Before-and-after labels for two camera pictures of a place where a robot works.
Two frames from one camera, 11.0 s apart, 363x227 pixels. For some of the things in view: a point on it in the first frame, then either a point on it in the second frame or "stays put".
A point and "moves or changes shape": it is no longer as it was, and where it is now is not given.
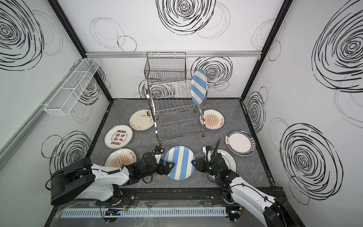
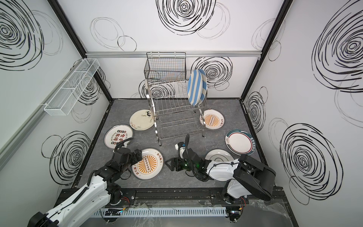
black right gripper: x=201 y=165 -> x=174 y=164
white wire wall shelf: x=71 y=87 stays put
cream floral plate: x=142 y=119 stays put
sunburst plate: x=213 y=119 stays put
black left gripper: x=164 y=167 -> x=135 y=156
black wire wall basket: x=165 y=66 stays put
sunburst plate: x=120 y=156 moves or changes shape
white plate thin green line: x=229 y=159 stays put
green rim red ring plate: x=240 y=143 stays put
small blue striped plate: x=182 y=157 -> x=194 y=86
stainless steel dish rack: x=176 y=113 stays put
